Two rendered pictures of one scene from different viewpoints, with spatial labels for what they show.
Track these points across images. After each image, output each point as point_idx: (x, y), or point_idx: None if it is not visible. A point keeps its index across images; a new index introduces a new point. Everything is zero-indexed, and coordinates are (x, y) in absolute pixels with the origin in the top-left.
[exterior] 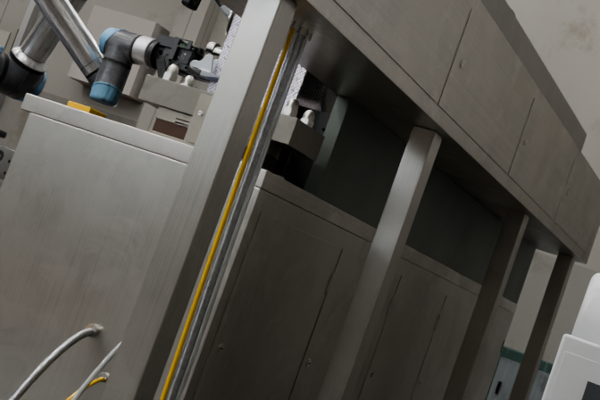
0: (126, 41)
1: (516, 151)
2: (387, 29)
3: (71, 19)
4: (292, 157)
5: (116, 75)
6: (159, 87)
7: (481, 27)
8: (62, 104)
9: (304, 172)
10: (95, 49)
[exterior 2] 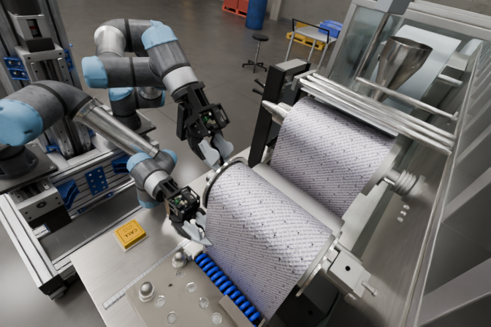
0: (139, 180)
1: None
2: None
3: (113, 136)
4: (283, 306)
5: (146, 196)
6: (135, 310)
7: None
8: (84, 285)
9: (294, 322)
10: (141, 151)
